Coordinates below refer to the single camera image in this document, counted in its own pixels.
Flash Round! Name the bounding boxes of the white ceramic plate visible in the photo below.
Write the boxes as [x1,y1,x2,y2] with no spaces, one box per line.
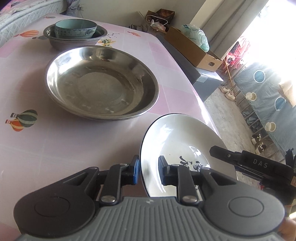
[140,113,236,197]

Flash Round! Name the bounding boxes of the teal ceramic bowl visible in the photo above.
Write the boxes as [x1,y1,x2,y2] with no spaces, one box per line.
[54,19,97,39]

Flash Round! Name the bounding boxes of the person's right hand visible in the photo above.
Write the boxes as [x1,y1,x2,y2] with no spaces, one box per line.
[278,217,296,241]

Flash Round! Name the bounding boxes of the pink patterned tablecloth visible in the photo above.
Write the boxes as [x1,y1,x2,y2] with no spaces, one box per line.
[1,14,215,240]

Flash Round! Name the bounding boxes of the blue dotted cloth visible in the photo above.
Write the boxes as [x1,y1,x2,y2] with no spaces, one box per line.
[234,63,295,154]

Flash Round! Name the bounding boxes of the white shoes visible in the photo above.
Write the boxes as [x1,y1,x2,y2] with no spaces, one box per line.
[219,86,235,101]

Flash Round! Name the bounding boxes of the large grey box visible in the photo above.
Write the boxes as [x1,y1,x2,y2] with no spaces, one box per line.
[156,34,223,102]

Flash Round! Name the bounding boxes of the hanging red pink clothes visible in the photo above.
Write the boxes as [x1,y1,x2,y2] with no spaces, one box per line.
[223,36,250,71]

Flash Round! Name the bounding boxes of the wide steel plate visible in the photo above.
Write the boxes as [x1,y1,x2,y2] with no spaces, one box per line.
[44,46,159,121]

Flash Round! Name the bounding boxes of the brown cardboard box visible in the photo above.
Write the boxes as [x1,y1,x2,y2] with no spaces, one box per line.
[165,27,222,72]

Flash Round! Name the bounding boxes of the light green plastic bag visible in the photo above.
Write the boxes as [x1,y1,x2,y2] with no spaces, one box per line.
[180,24,210,53]

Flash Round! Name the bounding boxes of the deep steel bowl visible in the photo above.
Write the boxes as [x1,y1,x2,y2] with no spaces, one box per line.
[43,25,107,51]

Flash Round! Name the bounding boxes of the white quilted mattress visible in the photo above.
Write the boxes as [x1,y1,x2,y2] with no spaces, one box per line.
[1,0,67,46]

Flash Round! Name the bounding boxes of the white printed cardboard box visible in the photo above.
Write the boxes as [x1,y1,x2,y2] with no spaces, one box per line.
[141,9,175,34]

